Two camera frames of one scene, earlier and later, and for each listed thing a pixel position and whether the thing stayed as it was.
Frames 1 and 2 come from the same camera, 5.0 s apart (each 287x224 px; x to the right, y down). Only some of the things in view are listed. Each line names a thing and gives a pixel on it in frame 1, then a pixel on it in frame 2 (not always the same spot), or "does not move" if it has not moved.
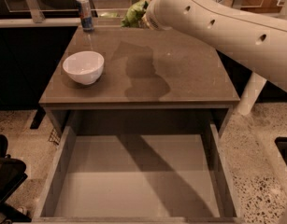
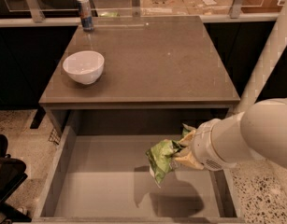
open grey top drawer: x=139 y=167 does not move
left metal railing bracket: x=33 y=4 does not move
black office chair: x=8 y=175 does not move
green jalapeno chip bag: x=135 y=14 to x=160 y=158
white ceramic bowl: x=83 y=67 does not move
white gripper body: x=150 y=20 to x=203 y=147
